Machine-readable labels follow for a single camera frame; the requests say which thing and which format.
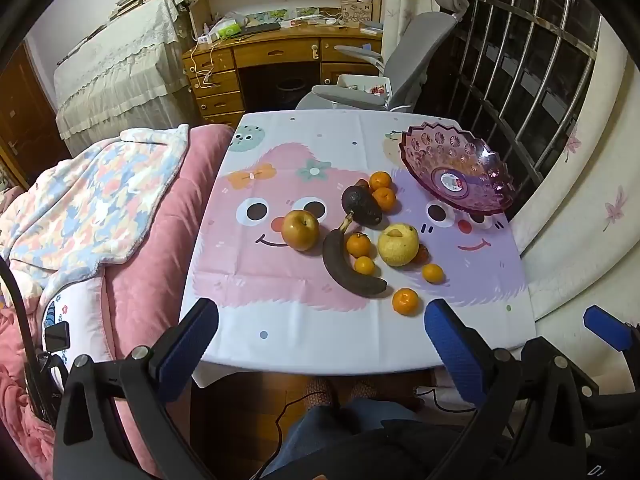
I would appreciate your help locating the dark overripe banana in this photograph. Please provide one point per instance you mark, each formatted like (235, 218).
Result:
(336, 264)

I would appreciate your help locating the red apple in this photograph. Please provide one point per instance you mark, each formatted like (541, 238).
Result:
(300, 230)

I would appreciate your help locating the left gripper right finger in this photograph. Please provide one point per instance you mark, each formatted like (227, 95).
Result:
(464, 353)

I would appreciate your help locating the dark avocado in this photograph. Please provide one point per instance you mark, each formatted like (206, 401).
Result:
(359, 203)

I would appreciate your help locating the wooden door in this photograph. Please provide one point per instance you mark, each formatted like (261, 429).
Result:
(30, 141)

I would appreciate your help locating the grey office chair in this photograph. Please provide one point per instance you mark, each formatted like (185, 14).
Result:
(397, 85)

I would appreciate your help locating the tangerine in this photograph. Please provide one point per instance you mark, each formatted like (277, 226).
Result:
(433, 274)
(386, 199)
(380, 179)
(406, 301)
(364, 266)
(358, 245)

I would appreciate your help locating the white butterfly curtain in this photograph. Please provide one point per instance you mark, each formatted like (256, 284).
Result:
(579, 233)

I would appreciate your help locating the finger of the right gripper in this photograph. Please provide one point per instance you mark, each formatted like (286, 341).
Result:
(615, 333)

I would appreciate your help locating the metal window bars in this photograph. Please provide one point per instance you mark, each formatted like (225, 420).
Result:
(515, 74)

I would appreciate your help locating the wooden desk with drawers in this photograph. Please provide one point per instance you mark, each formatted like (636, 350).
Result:
(271, 70)

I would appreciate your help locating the pink bed quilt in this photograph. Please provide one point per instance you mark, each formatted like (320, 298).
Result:
(139, 301)

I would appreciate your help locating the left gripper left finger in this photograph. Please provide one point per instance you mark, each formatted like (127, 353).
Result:
(178, 351)

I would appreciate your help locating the small reddish fruit behind pear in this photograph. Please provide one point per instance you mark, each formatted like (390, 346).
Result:
(422, 256)

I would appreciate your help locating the lace covered piano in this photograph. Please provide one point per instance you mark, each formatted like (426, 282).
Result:
(130, 74)

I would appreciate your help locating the pastel patterned blanket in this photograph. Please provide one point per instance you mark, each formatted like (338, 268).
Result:
(94, 209)

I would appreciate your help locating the pink glass fruit bowl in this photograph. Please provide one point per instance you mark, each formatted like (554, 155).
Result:
(456, 167)

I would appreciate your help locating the tangerine top back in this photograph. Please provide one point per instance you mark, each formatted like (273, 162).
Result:
(380, 179)

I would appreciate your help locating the yellow pear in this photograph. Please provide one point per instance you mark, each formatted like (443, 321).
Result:
(398, 244)

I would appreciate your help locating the small brown passion fruit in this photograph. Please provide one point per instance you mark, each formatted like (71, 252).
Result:
(363, 184)

